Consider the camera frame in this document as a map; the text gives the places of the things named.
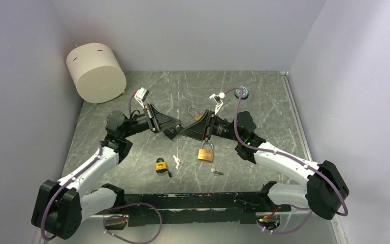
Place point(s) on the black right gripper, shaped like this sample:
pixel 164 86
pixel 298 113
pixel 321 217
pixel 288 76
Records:
pixel 202 129

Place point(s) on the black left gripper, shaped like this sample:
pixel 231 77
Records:
pixel 160 121

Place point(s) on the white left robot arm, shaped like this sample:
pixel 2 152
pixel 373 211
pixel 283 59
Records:
pixel 62 205

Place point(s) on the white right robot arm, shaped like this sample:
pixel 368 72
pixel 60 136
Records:
pixel 320 186

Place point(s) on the silver key pair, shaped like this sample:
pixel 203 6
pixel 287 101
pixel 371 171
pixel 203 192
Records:
pixel 178 162

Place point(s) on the small brass padlock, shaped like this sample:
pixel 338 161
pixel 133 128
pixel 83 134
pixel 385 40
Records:
pixel 195 113

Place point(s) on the large brass padlock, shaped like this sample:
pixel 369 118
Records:
pixel 206 151

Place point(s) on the yellow black padlock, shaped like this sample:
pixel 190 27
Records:
pixel 162 168

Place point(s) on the small silver keys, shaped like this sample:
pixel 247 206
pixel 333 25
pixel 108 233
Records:
pixel 216 172

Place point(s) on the cream cylindrical container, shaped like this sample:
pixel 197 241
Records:
pixel 96 73

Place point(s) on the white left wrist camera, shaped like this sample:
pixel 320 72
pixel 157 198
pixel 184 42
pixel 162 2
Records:
pixel 141 94

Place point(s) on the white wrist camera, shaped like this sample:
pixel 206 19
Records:
pixel 141 94
pixel 217 98

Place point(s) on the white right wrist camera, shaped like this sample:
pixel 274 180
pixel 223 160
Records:
pixel 217 98

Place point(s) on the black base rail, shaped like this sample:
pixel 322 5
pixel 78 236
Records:
pixel 187 208

